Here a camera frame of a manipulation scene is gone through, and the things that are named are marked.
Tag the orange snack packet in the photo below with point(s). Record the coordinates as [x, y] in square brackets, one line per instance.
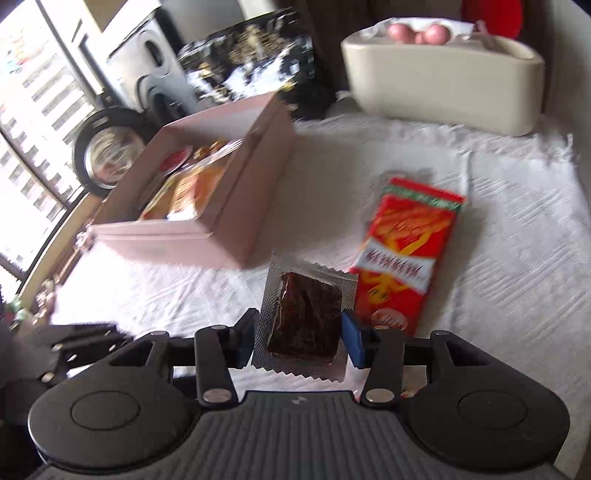
[194, 189]

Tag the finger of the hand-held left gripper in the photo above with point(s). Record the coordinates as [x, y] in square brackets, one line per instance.
[74, 333]
[87, 360]

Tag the large black snack bag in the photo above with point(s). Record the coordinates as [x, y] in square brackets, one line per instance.
[244, 60]

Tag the white cloth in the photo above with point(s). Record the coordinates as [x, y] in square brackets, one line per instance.
[374, 28]

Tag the window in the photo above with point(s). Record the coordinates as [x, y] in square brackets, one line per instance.
[37, 92]

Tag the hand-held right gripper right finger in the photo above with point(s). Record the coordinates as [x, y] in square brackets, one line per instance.
[353, 339]

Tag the white textured tablecloth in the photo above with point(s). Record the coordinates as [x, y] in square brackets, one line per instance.
[508, 230]

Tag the red ball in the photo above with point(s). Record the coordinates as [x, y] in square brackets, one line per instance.
[494, 16]

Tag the small red round packet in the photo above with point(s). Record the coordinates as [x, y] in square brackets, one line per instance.
[177, 160]

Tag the pink cardboard box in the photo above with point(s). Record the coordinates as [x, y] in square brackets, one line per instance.
[249, 194]

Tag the grey washing machine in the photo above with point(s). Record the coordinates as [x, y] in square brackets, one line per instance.
[138, 60]

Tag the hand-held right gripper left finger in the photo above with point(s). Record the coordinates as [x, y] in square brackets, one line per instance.
[244, 344]

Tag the clear packet of brown cake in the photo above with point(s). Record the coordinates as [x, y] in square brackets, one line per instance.
[304, 314]

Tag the red snack packet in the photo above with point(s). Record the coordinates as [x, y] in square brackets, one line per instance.
[406, 240]

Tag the beige oval container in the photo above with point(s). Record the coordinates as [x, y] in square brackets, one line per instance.
[438, 87]

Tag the pink toy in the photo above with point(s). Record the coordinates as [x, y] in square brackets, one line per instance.
[399, 33]

